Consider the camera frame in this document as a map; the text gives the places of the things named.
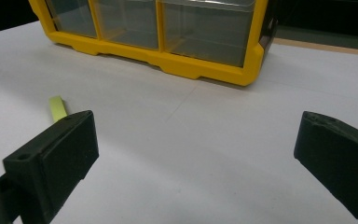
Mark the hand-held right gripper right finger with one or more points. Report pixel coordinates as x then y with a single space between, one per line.
341 155

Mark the grid of clear drawers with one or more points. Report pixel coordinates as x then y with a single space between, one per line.
127 25

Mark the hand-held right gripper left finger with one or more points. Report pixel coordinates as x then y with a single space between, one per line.
62 152

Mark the light green stick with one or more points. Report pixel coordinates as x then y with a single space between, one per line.
56 109

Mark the clear plastic drawer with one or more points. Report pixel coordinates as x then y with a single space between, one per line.
208 34

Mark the yellow black drawer organizer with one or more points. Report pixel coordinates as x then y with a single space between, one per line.
180 67

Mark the white board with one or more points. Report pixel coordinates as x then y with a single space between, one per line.
180 140

